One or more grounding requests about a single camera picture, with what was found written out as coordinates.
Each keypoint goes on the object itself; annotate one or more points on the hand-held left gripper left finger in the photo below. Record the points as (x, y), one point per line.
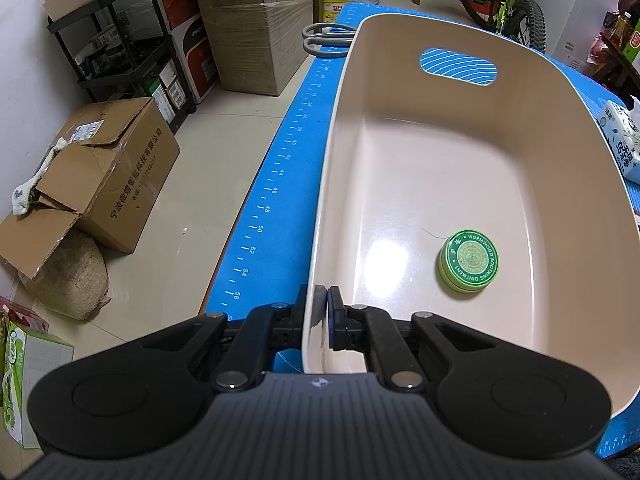
(282, 322)

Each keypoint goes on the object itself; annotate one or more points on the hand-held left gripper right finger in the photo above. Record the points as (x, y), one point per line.
(334, 312)

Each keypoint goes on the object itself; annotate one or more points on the round green ointment tin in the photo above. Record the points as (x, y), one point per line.
(470, 266)

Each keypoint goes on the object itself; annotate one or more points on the beige plastic basin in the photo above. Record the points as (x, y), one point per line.
(430, 170)

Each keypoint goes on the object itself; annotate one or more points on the blue silicone mat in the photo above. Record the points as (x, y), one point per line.
(295, 160)

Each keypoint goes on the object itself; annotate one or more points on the beige woven sack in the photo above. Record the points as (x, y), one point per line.
(75, 280)

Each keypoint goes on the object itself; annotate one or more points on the open brown cardboard box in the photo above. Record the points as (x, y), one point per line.
(110, 170)

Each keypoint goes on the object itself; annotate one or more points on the green printed carton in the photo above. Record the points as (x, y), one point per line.
(30, 380)

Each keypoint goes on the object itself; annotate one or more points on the grey scissors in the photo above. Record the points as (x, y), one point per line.
(325, 40)

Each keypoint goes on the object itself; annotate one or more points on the white sock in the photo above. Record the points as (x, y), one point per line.
(37, 180)

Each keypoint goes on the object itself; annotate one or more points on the red and white appliance box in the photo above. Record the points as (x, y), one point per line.
(192, 50)

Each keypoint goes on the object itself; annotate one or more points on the large taped cardboard box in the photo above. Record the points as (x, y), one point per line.
(250, 25)

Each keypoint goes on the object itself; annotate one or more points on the black utility cart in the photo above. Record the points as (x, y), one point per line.
(125, 60)

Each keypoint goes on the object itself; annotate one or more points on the white tissue pack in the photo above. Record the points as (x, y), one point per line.
(620, 135)

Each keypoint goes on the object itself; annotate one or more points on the yellow-green bicycle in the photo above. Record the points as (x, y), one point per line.
(505, 0)

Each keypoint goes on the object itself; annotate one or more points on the white cabinet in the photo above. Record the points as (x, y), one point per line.
(580, 5)

